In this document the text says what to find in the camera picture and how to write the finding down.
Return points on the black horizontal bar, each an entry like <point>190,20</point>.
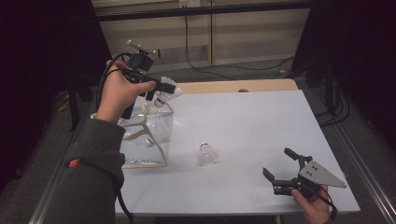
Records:
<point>202,11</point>

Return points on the white wall socket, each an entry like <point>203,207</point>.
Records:
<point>189,3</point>

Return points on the person's left hand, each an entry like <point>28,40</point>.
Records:
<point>116,93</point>

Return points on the small brown round knob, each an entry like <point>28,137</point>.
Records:
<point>243,90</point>

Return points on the light wooden cabinet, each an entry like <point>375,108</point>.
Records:
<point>249,34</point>

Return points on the white table mat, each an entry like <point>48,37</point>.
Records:
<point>233,115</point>

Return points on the clear bag with beige trim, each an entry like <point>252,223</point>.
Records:
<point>155,127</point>

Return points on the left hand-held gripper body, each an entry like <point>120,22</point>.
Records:
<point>141,63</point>

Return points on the person's right hand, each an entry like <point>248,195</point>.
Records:
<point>313,210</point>

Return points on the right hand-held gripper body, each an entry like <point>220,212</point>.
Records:
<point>319,175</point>

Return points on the dark curtain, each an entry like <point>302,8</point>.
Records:
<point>37,62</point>
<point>364,56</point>

